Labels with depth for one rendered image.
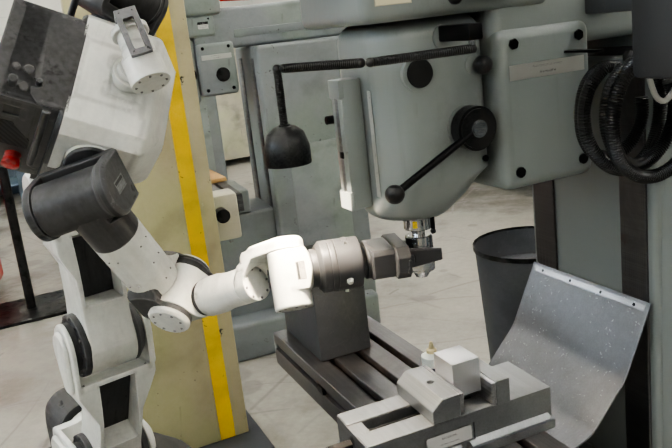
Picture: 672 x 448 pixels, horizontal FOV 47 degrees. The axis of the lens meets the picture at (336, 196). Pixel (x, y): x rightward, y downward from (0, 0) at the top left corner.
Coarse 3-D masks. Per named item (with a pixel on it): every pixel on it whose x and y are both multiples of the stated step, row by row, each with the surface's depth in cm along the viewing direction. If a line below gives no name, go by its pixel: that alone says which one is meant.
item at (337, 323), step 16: (352, 288) 164; (320, 304) 162; (336, 304) 163; (352, 304) 165; (288, 320) 181; (304, 320) 170; (320, 320) 162; (336, 320) 164; (352, 320) 166; (304, 336) 172; (320, 336) 163; (336, 336) 165; (352, 336) 166; (368, 336) 168; (320, 352) 164; (336, 352) 165; (352, 352) 167
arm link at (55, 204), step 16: (64, 176) 123; (80, 176) 121; (32, 192) 123; (48, 192) 121; (64, 192) 121; (80, 192) 120; (32, 208) 121; (48, 208) 121; (64, 208) 121; (80, 208) 121; (96, 208) 121; (48, 224) 122; (64, 224) 122; (80, 224) 123; (96, 224) 123; (112, 224) 125; (128, 224) 127; (96, 240) 126; (112, 240) 126; (128, 240) 128
